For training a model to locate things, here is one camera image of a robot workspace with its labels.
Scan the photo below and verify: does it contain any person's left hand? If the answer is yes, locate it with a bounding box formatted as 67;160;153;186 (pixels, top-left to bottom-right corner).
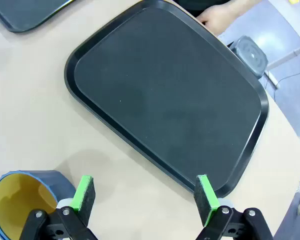
196;2;241;35

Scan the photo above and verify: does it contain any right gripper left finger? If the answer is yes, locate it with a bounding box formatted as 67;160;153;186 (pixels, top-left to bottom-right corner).
19;175;99;240

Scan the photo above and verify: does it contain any black plastic serving tray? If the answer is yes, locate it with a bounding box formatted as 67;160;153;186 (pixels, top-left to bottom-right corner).
0;0;73;33
63;0;270;198

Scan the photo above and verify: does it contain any white floor cable cover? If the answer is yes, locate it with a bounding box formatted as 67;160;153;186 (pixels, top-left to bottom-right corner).
266;42;300;71

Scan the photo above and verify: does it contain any thin black floor cable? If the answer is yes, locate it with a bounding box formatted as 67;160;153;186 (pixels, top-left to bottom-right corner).
273;70;300;101

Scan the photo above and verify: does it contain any blue cup with yellow inside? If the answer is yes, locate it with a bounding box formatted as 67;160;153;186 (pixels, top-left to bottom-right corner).
0;170;77;238

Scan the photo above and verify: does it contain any white plug connector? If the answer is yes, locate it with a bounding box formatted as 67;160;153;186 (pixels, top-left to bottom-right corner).
264;70;281;89

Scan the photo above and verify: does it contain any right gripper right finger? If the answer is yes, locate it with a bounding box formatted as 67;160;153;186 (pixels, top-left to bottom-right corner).
193;174;275;240

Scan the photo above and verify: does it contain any person's left forearm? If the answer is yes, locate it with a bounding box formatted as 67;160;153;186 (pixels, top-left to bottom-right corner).
228;0;264;12

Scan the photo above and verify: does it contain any person in black t-shirt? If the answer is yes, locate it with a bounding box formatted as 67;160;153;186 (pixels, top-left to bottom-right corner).
175;0;231;19

